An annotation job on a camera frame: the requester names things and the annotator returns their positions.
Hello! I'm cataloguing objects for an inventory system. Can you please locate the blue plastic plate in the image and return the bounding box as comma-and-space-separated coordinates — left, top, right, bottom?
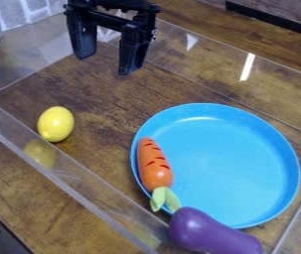
134, 103, 301, 229

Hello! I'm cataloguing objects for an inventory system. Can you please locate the orange toy carrot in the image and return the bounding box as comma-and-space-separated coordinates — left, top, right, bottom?
137, 137, 183, 212

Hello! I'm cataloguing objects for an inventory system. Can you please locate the clear acrylic enclosure wall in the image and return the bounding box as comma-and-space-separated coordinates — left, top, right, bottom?
0, 16, 301, 254

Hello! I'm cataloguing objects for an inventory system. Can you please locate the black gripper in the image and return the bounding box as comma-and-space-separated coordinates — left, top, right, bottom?
65, 0, 161, 75

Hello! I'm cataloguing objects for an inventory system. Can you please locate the yellow toy lemon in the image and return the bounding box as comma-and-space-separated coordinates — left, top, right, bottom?
38, 106, 75, 142

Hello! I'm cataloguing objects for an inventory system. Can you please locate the purple toy eggplant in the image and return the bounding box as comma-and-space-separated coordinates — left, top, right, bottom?
169, 207, 264, 254

